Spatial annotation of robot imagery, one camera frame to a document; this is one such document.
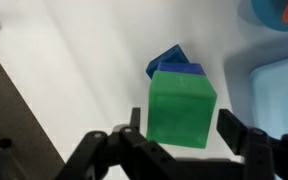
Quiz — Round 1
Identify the light blue toy sink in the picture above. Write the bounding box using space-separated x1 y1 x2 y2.
248 53 288 138

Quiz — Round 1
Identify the green foam block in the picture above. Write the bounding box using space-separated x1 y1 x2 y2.
146 70 218 149

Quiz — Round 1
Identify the dark blue foam block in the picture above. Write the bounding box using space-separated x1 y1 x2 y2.
145 44 190 80

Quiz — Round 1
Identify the black metal mounting frame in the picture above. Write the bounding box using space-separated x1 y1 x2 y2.
0 3 67 180

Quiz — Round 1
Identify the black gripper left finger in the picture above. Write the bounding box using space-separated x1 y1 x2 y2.
55 107 178 180

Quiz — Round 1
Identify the blue toy saucer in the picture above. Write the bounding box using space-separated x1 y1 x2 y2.
250 0 288 33

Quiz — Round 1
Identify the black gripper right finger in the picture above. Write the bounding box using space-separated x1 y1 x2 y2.
216 109 288 180

